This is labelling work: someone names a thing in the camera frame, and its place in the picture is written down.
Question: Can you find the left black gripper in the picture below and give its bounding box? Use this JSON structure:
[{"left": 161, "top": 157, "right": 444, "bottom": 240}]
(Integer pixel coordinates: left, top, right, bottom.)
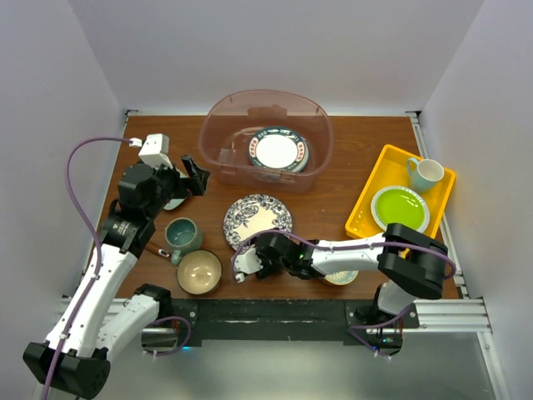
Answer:
[{"left": 147, "top": 155, "right": 209, "bottom": 218}]

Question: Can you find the blue floral plate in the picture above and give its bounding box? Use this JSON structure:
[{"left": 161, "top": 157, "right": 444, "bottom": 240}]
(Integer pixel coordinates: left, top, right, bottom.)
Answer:
[{"left": 222, "top": 194, "right": 293, "bottom": 250}]

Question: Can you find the green rim lettered plate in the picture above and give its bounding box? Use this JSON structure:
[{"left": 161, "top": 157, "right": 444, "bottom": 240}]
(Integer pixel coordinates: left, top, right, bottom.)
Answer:
[{"left": 247, "top": 127, "right": 310, "bottom": 173}]

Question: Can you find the mint green rectangular dish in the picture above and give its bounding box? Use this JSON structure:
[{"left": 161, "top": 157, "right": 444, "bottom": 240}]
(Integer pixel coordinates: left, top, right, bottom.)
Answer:
[{"left": 163, "top": 198, "right": 184, "bottom": 211}]

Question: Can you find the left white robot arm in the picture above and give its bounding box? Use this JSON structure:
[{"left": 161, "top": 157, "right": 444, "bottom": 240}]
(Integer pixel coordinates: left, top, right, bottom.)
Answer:
[{"left": 22, "top": 155, "right": 210, "bottom": 399}]

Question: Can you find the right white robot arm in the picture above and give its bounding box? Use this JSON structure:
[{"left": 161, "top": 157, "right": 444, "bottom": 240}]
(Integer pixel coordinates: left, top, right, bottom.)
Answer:
[{"left": 234, "top": 223, "right": 453, "bottom": 328}]

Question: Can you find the pink translucent plastic bin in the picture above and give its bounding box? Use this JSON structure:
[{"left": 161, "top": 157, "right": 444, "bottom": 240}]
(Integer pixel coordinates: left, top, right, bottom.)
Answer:
[{"left": 198, "top": 89, "right": 334, "bottom": 193}]

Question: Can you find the teal ceramic cup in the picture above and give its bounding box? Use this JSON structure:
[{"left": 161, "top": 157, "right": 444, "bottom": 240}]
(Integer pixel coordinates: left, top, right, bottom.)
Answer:
[{"left": 165, "top": 217, "right": 203, "bottom": 267}]

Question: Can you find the yellow flower patterned bowl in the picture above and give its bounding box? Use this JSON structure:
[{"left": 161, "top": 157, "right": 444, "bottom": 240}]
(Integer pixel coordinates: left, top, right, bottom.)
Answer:
[{"left": 321, "top": 271, "right": 358, "bottom": 287}]

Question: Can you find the brown beige bowl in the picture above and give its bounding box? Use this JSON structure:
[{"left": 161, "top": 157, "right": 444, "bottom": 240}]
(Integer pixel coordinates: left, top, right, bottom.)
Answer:
[{"left": 177, "top": 249, "right": 222, "bottom": 296}]

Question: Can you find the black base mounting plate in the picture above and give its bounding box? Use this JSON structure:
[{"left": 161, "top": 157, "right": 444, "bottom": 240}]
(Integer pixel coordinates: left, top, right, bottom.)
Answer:
[{"left": 149, "top": 299, "right": 419, "bottom": 354}]

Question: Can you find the green plate white rim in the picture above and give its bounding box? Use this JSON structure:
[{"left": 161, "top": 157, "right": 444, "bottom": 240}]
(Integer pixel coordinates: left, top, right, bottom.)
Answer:
[{"left": 371, "top": 186, "right": 431, "bottom": 233}]

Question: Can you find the light blue mug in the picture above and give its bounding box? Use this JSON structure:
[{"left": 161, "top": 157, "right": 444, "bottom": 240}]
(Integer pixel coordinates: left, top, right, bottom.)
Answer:
[{"left": 406, "top": 157, "right": 445, "bottom": 193}]

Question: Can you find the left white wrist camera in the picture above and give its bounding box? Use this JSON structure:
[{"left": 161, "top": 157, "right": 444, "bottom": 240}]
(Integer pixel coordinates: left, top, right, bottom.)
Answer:
[{"left": 129, "top": 133, "right": 173, "bottom": 169}]

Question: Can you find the brown handled small spoon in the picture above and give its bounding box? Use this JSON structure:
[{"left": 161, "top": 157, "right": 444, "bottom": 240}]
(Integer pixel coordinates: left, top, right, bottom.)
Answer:
[{"left": 145, "top": 242, "right": 172, "bottom": 259}]

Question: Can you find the aluminium frame rail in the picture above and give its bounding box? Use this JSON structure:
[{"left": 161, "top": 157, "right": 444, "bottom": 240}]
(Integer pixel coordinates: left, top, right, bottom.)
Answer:
[{"left": 416, "top": 297, "right": 511, "bottom": 400}]

